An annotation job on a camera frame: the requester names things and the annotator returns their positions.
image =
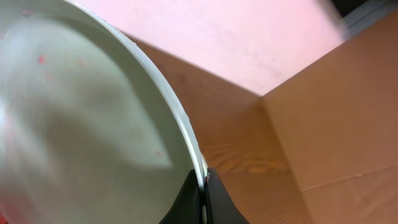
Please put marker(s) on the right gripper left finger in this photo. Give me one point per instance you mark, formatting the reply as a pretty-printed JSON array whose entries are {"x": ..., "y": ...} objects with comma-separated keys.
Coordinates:
[{"x": 187, "y": 207}]

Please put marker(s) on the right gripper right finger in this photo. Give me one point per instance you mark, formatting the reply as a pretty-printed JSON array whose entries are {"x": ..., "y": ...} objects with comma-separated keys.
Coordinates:
[{"x": 220, "y": 208}]

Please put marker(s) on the brown cardboard box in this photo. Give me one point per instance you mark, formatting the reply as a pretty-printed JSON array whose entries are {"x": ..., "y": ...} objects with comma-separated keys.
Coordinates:
[{"x": 298, "y": 119}]

